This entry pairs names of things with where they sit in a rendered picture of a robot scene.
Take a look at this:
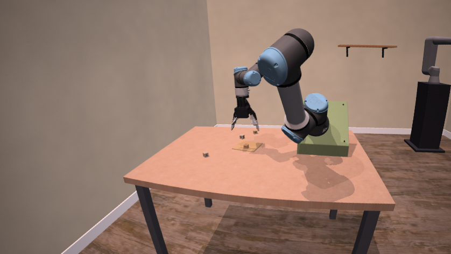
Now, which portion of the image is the tan flat mat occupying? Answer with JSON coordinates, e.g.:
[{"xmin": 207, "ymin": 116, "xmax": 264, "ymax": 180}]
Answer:
[{"xmin": 232, "ymin": 140, "xmax": 262, "ymax": 152}]

